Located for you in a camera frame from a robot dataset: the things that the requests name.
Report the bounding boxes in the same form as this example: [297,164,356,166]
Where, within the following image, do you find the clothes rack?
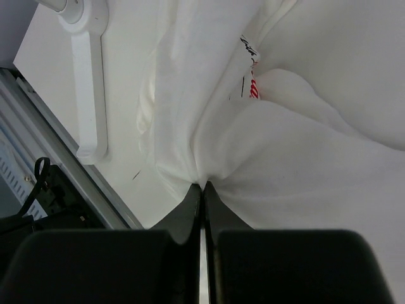
[38,1,109,165]

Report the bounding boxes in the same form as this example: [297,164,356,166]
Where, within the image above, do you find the white printed t shirt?
[137,1,404,234]

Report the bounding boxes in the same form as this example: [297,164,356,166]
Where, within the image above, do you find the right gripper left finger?
[1,185,201,303]

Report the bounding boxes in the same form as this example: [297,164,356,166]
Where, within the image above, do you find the aluminium rail frame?
[1,68,142,229]

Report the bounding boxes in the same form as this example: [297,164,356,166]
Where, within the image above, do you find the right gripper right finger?
[204,184,394,303]

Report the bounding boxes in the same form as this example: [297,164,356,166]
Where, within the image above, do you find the white cable duct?
[1,129,35,218]

